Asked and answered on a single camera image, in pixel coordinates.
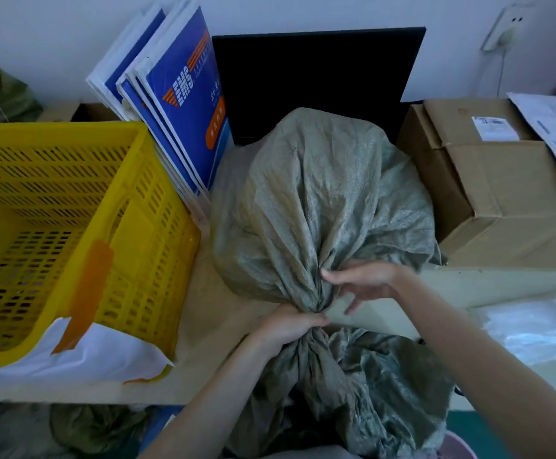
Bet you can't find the person's right hand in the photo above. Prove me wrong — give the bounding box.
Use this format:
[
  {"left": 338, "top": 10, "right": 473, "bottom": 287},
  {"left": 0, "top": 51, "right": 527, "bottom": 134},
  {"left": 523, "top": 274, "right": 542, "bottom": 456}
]
[{"left": 320, "top": 260, "right": 410, "bottom": 316}]

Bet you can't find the person's left hand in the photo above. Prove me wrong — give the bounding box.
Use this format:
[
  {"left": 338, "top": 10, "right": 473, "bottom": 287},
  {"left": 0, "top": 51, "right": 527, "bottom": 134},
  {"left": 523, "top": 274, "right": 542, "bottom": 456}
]
[{"left": 251, "top": 303, "right": 330, "bottom": 351}]

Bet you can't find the grey-green woven sack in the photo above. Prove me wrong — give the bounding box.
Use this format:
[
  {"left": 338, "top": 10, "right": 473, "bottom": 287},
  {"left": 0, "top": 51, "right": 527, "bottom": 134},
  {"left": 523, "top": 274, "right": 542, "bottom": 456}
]
[{"left": 209, "top": 107, "right": 456, "bottom": 459}]

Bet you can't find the person's right forearm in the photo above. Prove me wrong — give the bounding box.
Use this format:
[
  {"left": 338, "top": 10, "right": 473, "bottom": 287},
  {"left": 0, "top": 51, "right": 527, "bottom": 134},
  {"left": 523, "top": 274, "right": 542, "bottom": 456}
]
[{"left": 395, "top": 270, "right": 556, "bottom": 459}]

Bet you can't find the person's left forearm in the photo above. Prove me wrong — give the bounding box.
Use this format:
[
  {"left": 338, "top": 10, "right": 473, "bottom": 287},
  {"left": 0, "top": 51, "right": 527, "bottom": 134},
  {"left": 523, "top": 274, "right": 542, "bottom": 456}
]
[{"left": 137, "top": 333, "right": 279, "bottom": 459}]

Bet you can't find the large brown cardboard box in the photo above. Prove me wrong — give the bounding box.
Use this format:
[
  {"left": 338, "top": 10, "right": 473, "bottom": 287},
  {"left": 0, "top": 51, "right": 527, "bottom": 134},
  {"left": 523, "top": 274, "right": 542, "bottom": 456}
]
[{"left": 396, "top": 97, "right": 556, "bottom": 271}]

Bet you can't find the pink plastic basin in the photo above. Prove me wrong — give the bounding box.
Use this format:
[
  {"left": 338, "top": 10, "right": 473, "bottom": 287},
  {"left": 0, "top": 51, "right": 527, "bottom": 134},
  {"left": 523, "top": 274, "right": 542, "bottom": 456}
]
[{"left": 436, "top": 429, "right": 479, "bottom": 459}]

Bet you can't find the black monitor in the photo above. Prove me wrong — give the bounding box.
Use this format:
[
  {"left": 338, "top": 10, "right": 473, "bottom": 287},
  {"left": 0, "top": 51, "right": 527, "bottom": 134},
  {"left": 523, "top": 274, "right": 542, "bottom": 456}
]
[{"left": 211, "top": 26, "right": 427, "bottom": 147}]

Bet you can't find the clear plastic bag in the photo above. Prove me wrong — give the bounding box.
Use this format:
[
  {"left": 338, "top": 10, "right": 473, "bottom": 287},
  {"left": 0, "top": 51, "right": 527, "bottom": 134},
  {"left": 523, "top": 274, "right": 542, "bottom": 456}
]
[{"left": 469, "top": 291, "right": 556, "bottom": 368}]

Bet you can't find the orange tape strip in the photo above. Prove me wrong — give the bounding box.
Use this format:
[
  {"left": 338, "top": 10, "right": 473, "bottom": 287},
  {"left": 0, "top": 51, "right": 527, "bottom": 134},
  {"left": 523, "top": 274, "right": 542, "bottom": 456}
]
[{"left": 51, "top": 240, "right": 115, "bottom": 355}]

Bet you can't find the crumpled green sack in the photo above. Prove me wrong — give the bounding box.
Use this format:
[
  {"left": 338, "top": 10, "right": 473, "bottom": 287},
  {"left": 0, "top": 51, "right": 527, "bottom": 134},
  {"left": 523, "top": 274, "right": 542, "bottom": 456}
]
[{"left": 48, "top": 404, "right": 152, "bottom": 455}]

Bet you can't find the white mailing bag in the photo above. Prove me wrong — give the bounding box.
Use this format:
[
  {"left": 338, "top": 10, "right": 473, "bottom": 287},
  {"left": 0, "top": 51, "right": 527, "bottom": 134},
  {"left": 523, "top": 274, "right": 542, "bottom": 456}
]
[{"left": 0, "top": 316, "right": 174, "bottom": 385}]

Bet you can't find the stack of blue white envelopes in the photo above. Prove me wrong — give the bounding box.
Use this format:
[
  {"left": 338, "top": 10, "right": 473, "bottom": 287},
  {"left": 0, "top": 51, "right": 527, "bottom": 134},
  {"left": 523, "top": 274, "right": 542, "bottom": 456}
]
[{"left": 86, "top": 0, "right": 233, "bottom": 225}]

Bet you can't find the white paper sheet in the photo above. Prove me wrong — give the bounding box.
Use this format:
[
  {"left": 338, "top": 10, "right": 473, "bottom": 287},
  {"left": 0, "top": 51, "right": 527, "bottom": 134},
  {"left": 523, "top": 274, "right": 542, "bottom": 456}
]
[{"left": 507, "top": 92, "right": 556, "bottom": 199}]

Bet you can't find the yellow plastic crate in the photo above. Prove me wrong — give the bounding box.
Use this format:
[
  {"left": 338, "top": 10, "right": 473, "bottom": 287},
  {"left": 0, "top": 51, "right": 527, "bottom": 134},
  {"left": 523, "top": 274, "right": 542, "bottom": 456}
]
[{"left": 0, "top": 120, "right": 202, "bottom": 370}]

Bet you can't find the small brown cardboard box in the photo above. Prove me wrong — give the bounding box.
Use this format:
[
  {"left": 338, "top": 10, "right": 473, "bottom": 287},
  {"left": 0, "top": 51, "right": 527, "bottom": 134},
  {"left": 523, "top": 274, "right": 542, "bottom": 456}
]
[{"left": 39, "top": 102, "right": 120, "bottom": 123}]

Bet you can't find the green woven bag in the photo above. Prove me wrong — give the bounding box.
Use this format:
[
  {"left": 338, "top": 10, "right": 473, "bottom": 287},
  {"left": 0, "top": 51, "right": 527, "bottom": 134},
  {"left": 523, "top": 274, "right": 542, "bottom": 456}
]
[{"left": 0, "top": 65, "right": 44, "bottom": 124}]

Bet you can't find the white wall socket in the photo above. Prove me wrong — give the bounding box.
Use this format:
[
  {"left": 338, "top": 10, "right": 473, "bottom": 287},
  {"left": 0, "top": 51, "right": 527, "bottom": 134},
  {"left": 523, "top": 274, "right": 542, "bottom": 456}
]
[{"left": 480, "top": 3, "right": 532, "bottom": 54}]

